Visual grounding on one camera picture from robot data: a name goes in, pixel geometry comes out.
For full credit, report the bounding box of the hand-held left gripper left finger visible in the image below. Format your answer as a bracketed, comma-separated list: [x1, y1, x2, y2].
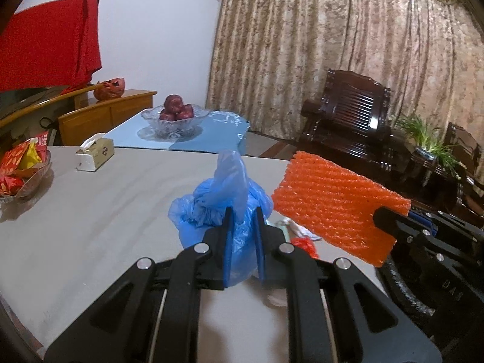
[44, 207, 234, 363]

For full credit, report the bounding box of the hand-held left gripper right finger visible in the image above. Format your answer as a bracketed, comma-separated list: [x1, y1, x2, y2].
[255, 207, 441, 363]

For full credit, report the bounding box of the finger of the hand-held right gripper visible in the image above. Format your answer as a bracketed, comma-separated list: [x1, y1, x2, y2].
[410, 209, 484, 248]
[372, 206, 484, 311]

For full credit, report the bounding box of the trash bin with black bag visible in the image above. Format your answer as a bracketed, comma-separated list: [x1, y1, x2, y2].
[378, 250, 439, 322]

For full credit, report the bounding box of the blue plastic bag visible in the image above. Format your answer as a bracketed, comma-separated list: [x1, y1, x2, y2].
[168, 150, 273, 286]

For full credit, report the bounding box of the orange foam net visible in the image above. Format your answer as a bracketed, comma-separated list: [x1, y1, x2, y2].
[271, 150, 411, 268]

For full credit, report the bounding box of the dark wooden side table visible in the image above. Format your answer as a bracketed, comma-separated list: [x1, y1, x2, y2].
[389, 147, 473, 214]

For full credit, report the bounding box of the crumpled white tissue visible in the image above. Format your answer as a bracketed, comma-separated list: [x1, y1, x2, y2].
[278, 218, 322, 242]

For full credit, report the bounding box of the red plastic bag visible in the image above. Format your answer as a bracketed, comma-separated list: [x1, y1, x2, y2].
[291, 236, 319, 260]

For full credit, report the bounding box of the dark wooden armchair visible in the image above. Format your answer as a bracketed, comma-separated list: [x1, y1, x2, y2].
[299, 69, 413, 197]
[442, 122, 484, 229]

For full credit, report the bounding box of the potted green plant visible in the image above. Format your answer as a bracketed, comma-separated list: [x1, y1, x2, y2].
[393, 113, 466, 180]

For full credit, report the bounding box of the grey tablecloth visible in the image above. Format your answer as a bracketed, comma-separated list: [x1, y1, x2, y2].
[0, 146, 394, 363]

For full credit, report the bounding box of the blue tablecloth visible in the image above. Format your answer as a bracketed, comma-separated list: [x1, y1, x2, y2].
[102, 110, 251, 155]

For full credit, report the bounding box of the glass fruit bowl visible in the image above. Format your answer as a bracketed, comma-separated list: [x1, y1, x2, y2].
[141, 104, 208, 139]

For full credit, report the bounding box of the tissue box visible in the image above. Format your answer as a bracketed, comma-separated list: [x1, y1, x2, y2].
[75, 133, 115, 172]

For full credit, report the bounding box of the wooden cabinet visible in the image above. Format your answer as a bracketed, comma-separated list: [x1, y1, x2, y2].
[0, 83, 157, 148]

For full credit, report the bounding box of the glass snack dish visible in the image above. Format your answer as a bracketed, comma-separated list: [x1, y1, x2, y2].
[0, 150, 52, 205]

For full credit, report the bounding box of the beige patterned curtain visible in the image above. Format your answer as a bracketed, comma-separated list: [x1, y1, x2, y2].
[206, 0, 484, 167]

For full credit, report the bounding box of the tall red snack packet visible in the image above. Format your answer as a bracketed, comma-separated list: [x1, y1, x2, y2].
[28, 132, 50, 152]

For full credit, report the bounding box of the yellow snack packet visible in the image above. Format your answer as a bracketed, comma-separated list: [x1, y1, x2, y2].
[18, 142, 41, 170]

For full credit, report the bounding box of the small red snack packet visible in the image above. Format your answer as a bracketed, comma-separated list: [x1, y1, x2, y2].
[0, 176, 25, 197]

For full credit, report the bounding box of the large red snack packet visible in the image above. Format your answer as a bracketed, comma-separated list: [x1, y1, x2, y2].
[0, 147, 29, 176]

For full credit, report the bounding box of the television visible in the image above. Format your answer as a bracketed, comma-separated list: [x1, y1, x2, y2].
[0, 87, 76, 122]

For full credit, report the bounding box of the red cloth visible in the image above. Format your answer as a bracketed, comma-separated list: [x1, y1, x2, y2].
[0, 0, 103, 92]

